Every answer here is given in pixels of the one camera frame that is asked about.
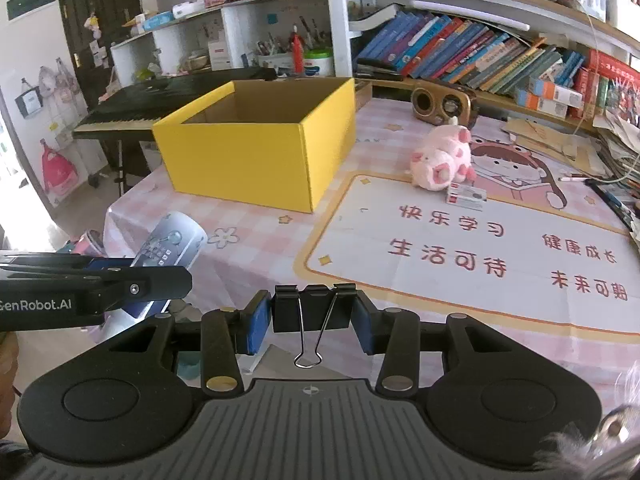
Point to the small white red card box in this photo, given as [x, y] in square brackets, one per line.
[465, 196]

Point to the yellow cardboard box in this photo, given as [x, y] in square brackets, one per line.
[240, 165]

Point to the white marker pen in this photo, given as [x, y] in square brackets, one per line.
[575, 178]

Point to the pink checkered desktop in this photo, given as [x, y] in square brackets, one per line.
[240, 220]

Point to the grey hanging bag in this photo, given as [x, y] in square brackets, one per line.
[29, 102]

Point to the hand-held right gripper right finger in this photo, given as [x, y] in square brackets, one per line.
[364, 330]

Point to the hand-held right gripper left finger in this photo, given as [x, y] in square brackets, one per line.
[256, 327]

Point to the dark flat book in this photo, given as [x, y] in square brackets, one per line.
[612, 205]

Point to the pink hanging bag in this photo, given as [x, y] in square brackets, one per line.
[60, 170]

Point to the black binder clip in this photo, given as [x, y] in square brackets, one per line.
[310, 310]

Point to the pink plush pig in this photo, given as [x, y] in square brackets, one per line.
[440, 160]

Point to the white flat device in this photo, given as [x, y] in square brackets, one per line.
[189, 10]

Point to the wooden retro speaker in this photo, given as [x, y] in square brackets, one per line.
[440, 107]

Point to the white shelf unit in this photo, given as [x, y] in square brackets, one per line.
[335, 10]

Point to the white box red label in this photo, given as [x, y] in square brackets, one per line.
[220, 55]

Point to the black electronic keyboard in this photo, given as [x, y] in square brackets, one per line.
[130, 105]

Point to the row of colourful books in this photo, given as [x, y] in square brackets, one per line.
[450, 50]

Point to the orange white carton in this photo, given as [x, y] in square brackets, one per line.
[557, 92]
[540, 105]

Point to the white pen holder with pens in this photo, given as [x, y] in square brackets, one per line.
[275, 57]

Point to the stack of loose papers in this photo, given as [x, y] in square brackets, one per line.
[620, 145]

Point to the brown paper envelope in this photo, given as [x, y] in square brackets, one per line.
[550, 142]

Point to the white jar green lid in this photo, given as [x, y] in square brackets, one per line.
[319, 64]

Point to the grey furry pompom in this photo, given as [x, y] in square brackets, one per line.
[575, 450]

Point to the printed white blue can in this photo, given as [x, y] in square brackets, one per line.
[172, 240]

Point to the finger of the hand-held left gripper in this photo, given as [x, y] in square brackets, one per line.
[112, 263]
[150, 285]

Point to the printed cartoon desk mat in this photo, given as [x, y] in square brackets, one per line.
[450, 285]

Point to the blue white box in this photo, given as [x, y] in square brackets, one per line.
[157, 21]

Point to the black keyboard stand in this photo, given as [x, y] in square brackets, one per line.
[120, 165]

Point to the dark wall board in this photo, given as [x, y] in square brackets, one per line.
[30, 2]

